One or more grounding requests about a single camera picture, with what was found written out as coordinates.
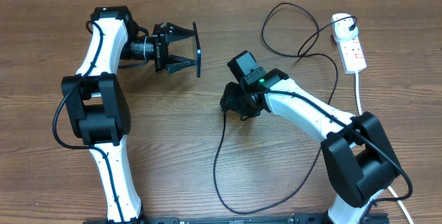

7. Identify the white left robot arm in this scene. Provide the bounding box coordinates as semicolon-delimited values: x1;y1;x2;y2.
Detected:
52;6;202;223

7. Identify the white charger plug adapter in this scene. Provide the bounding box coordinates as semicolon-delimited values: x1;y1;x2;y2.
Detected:
331;13;358;43

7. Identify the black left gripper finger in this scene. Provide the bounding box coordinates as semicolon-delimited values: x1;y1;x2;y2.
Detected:
166;55;195;75
166;23;196;44

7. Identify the white power strip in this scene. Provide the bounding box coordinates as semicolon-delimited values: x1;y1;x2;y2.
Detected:
337;37;367;74

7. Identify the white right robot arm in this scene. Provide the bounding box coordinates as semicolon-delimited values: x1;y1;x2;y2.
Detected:
220;68;406;223

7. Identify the white power strip cord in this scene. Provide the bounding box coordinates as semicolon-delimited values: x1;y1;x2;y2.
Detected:
354;71;415;224

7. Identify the dark blue smartphone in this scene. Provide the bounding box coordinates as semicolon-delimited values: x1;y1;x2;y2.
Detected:
193;22;202;77

